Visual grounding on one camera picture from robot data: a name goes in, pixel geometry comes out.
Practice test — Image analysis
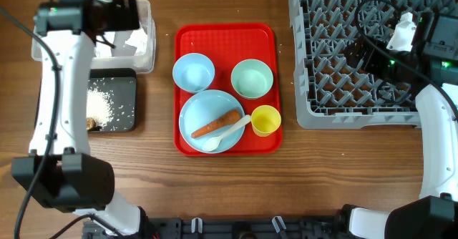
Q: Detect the white plastic spoon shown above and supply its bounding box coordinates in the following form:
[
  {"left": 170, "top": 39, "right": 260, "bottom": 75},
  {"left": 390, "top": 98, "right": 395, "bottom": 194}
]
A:
[{"left": 202, "top": 114, "right": 251, "bottom": 154}]

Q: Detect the white rice pile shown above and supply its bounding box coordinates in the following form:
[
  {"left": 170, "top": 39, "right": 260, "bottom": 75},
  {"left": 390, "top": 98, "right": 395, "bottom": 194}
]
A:
[{"left": 85, "top": 77, "right": 136, "bottom": 132}]

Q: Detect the red plastic tray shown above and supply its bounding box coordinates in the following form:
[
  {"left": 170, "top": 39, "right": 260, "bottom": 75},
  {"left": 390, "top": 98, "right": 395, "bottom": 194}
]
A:
[{"left": 175, "top": 23, "right": 283, "bottom": 156}]

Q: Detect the mint green bowl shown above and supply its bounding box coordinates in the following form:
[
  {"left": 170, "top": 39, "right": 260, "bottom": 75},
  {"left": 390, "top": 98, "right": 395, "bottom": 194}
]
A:
[{"left": 230, "top": 59, "right": 273, "bottom": 99}]

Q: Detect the brown food scrap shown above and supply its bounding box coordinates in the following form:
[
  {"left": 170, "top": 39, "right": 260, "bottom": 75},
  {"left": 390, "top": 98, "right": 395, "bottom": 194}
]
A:
[{"left": 87, "top": 117, "right": 97, "bottom": 131}]

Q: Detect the yellow plastic cup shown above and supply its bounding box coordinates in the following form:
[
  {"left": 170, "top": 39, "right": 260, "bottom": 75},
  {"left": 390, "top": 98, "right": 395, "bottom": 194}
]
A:
[{"left": 251, "top": 105, "right": 281, "bottom": 137}]

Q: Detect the light blue small bowl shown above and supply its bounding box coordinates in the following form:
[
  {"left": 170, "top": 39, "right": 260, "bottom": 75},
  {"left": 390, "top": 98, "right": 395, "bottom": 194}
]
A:
[{"left": 172, "top": 53, "right": 215, "bottom": 94}]

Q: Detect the orange carrot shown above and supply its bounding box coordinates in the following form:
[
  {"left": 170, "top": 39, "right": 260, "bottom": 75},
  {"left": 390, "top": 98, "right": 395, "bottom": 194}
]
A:
[{"left": 191, "top": 109, "right": 242, "bottom": 139}]

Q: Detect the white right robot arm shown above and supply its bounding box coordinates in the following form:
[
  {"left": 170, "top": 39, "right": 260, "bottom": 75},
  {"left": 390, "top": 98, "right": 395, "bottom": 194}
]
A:
[{"left": 345, "top": 13, "right": 457, "bottom": 238}]

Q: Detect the black waste tray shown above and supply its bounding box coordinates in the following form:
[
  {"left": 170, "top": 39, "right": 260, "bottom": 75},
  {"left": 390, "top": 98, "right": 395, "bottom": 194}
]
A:
[{"left": 34, "top": 67, "right": 138, "bottom": 134}]

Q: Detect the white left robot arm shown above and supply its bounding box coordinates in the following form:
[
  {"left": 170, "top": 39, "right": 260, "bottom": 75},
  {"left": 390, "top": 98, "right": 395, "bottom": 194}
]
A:
[{"left": 11, "top": 0, "right": 147, "bottom": 238}]

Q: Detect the white paper napkin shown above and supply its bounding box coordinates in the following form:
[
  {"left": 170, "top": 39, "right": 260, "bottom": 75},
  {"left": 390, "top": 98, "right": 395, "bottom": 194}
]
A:
[{"left": 94, "top": 27, "right": 148, "bottom": 58}]

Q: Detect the light blue plate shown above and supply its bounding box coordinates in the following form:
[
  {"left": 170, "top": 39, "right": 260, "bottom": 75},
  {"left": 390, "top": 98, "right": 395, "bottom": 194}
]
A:
[{"left": 177, "top": 89, "right": 245, "bottom": 154}]

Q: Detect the grey dishwasher rack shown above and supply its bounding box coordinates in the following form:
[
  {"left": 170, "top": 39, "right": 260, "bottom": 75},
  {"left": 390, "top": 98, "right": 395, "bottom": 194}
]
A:
[{"left": 288, "top": 0, "right": 457, "bottom": 129}]

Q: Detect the clear plastic bin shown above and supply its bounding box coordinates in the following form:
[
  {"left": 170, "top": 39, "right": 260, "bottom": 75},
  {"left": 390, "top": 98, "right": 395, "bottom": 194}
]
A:
[{"left": 44, "top": 0, "right": 156, "bottom": 73}]

